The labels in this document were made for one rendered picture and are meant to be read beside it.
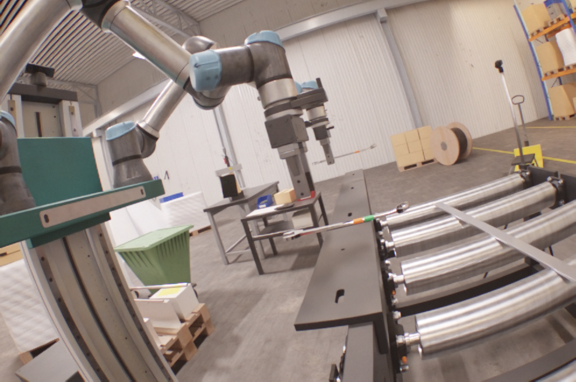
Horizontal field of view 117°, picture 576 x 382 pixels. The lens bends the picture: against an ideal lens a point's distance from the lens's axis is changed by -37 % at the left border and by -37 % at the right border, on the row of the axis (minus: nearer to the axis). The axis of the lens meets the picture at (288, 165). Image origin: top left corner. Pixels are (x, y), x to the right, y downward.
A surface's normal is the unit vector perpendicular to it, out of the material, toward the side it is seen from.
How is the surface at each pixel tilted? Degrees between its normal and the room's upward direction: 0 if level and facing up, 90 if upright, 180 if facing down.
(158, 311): 90
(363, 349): 0
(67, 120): 90
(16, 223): 90
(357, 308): 0
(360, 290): 0
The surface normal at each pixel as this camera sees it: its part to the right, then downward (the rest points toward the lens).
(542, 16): -0.24, 0.11
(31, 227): 0.95, -0.26
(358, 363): -0.28, -0.96
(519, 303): -0.36, -0.64
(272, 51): 0.40, -0.08
